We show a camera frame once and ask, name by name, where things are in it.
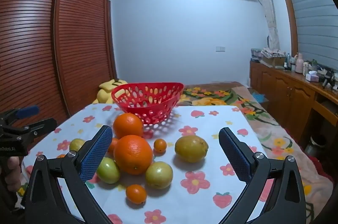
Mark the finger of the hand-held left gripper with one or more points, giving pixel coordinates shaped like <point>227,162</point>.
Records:
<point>27,111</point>
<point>42,125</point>

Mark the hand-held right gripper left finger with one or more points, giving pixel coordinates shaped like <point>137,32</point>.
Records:
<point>96,155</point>

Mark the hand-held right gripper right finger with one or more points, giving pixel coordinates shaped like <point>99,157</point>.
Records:
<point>235,155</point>

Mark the small green apple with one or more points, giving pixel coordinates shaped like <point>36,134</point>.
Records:
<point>75,144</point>
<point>109,170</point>
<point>159,175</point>

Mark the large orange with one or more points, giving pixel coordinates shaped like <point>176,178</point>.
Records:
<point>128,124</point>
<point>134,154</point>

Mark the yellow-green pear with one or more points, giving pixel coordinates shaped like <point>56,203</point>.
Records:
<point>191,148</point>

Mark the red plastic basket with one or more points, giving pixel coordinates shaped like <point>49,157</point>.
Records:
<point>148,107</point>

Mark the person's left hand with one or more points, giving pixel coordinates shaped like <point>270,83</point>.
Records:
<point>12,173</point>

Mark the small tangerine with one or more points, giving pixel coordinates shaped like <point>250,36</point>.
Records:
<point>136,194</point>
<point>160,145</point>
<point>114,143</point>

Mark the floral blanket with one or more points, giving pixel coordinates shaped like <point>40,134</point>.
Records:
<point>253,113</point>

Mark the white floral tablecloth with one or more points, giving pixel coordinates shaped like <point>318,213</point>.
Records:
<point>200,187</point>

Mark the yellow plush toy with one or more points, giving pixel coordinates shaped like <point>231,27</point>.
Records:
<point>104,94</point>

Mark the blue bag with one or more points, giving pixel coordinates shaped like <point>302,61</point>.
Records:
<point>260,97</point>

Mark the brown louvered wardrobe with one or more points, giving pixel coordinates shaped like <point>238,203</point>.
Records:
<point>52,41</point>

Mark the low wooden cabinet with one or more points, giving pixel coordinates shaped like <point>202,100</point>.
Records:
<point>285,97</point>

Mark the grey trash bin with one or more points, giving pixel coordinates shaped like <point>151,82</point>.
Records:
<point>315,146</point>

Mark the pile of folded cloths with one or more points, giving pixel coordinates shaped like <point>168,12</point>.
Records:
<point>269,56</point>

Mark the tissue box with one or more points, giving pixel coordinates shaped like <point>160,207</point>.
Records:
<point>312,76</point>

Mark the pink bottle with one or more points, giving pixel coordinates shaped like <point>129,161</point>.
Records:
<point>299,64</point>

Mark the white curtain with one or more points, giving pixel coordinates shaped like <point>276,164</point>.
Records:
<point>269,15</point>

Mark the window with grey blinds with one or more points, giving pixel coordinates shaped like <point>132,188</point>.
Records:
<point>311,9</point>

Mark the white wall switch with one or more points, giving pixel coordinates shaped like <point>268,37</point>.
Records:
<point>220,48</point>

